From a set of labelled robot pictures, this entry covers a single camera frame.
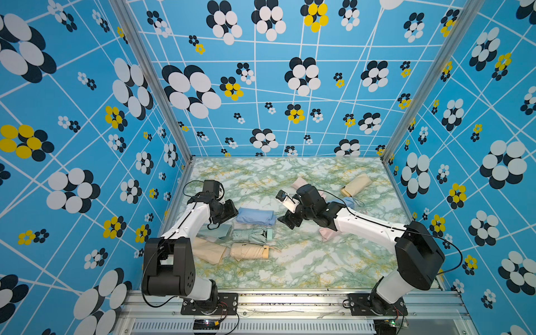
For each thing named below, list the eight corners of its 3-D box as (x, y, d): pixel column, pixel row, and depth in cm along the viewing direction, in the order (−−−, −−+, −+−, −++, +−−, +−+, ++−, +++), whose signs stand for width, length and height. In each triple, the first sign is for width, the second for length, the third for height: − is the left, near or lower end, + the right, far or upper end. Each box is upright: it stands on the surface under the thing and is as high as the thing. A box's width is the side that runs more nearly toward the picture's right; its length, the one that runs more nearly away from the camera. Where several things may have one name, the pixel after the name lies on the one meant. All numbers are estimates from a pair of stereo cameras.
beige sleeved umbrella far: (347, 199, 105) (349, 195, 102) (338, 189, 108) (339, 186, 106) (371, 184, 111) (374, 180, 108) (362, 176, 114) (364, 172, 112)
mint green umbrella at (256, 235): (232, 244, 89) (231, 240, 86) (234, 231, 93) (232, 227, 89) (274, 244, 89) (274, 240, 86) (274, 231, 93) (274, 227, 89)
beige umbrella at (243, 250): (230, 259, 85) (228, 256, 82) (232, 245, 89) (230, 242, 86) (268, 259, 85) (268, 256, 82) (269, 245, 89) (269, 242, 86)
